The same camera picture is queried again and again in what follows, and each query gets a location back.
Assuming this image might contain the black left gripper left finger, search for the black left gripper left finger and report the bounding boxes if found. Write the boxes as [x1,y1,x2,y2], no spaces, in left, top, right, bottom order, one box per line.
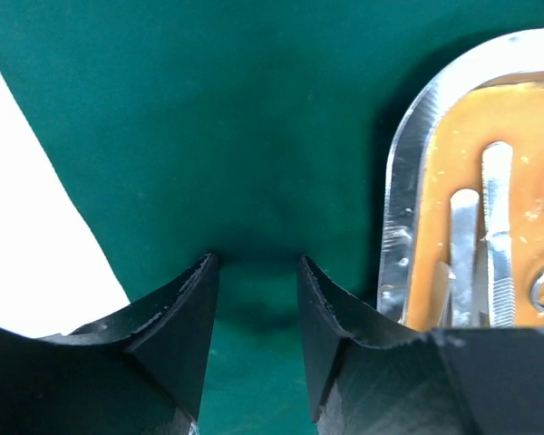
[0,254,219,434]

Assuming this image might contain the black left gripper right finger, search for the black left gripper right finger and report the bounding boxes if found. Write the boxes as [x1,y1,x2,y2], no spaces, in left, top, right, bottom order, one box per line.
[297,257,544,434]

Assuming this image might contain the dark green surgical cloth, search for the dark green surgical cloth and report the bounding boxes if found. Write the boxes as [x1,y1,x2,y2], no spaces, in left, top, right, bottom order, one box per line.
[0,1,544,434]

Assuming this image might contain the steel tray with brown liner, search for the steel tray with brown liner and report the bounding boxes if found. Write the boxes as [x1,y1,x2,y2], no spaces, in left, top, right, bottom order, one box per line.
[376,28,544,332]

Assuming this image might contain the steel tweezers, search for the steel tweezers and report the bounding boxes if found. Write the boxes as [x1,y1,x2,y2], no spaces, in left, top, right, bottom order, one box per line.
[450,188,480,328]

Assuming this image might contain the steel scalpel handle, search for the steel scalpel handle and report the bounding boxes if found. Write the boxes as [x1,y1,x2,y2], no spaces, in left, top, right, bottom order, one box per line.
[481,141,516,327]

